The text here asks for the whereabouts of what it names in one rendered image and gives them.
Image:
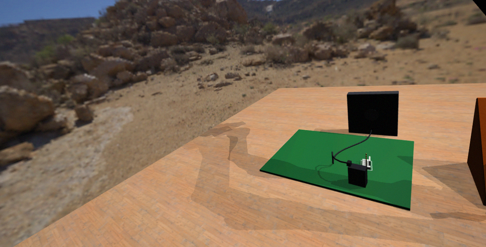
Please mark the black cable with plug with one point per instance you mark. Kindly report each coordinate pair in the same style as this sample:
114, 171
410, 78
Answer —
357, 174

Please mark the green circuit board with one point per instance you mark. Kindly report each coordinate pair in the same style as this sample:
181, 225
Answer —
307, 157

